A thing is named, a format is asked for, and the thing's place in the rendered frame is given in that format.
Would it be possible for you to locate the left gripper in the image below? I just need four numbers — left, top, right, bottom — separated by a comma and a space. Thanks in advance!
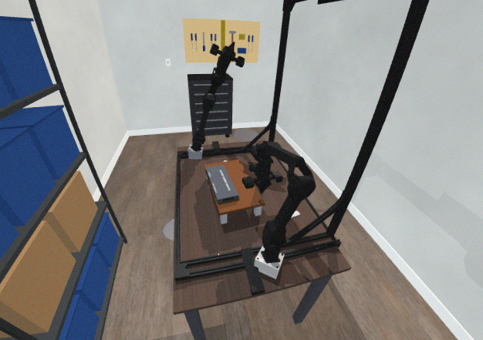
242, 166, 283, 194

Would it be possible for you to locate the brown wooden stand with white legs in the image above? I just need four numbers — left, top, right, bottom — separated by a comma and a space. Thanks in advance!
204, 160, 265, 224

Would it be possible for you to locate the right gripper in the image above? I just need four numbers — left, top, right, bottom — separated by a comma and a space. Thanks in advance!
210, 42, 245, 70

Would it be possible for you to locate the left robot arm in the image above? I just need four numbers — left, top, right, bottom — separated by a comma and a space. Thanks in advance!
249, 141, 316, 263

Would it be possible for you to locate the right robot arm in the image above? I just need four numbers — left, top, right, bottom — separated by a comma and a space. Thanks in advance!
191, 56, 226, 152

